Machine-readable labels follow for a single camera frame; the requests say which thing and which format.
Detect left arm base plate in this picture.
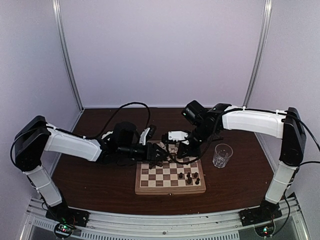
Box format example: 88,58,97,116
45,208,90,227

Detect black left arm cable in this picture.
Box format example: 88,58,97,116
99,101,152,141

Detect aluminium frame post left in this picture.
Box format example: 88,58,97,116
52,0,84,112

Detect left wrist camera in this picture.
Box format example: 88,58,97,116
138,124,157,146

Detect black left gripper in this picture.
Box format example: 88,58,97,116
118,142,169,163

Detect black right camera cable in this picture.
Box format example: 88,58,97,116
167,142,208,166

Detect clear plastic cup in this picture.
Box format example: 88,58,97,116
212,143,234,169

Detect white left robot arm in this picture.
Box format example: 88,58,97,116
9,115,168,222

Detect wooden chess board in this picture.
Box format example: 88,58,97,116
134,158,206,196

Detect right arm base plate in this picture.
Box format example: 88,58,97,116
239,206,283,227

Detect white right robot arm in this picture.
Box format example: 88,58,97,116
169,100,306,221

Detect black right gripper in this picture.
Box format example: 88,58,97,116
177,123,216,158

